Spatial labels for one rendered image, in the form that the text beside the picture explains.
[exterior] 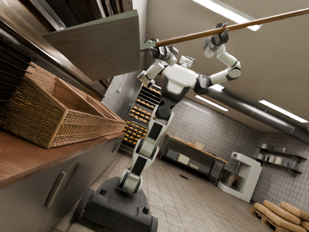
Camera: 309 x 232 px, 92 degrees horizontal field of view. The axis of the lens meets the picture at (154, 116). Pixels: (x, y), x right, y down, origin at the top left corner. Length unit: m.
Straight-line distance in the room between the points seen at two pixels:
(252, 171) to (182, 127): 2.67
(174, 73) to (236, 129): 5.78
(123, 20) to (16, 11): 0.56
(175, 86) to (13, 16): 1.03
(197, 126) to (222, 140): 1.16
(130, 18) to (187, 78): 0.79
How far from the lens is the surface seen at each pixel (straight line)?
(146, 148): 1.31
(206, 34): 1.03
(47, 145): 0.64
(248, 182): 6.06
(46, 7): 1.18
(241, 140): 7.04
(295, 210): 4.48
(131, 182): 1.42
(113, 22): 0.69
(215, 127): 6.48
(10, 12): 1.04
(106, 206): 1.26
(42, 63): 1.25
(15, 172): 0.47
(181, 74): 1.34
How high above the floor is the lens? 0.79
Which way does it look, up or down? 5 degrees up
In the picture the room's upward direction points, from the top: 25 degrees clockwise
